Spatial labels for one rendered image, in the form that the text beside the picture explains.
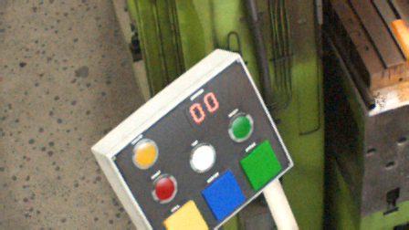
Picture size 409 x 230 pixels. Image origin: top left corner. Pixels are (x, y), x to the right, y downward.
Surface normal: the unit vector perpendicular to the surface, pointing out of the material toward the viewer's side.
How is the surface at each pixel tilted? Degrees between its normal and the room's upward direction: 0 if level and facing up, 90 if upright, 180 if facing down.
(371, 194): 90
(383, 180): 90
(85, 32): 0
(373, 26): 0
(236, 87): 60
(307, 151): 90
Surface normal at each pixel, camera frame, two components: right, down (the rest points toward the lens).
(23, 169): -0.07, -0.57
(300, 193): 0.31, 0.77
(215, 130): 0.55, 0.21
